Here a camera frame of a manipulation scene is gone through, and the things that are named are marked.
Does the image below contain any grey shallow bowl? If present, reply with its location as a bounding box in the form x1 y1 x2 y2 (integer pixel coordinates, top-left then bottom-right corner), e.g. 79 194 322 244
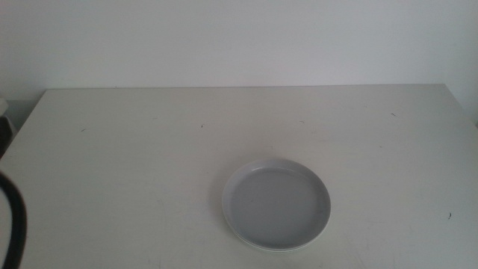
221 158 332 250

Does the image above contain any white shallow bowl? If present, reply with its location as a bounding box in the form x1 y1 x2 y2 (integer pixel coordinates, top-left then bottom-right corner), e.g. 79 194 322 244
223 208 329 253

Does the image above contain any black braided camera cable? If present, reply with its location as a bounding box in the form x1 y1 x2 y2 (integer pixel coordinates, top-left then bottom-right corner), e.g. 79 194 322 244
0 173 28 269

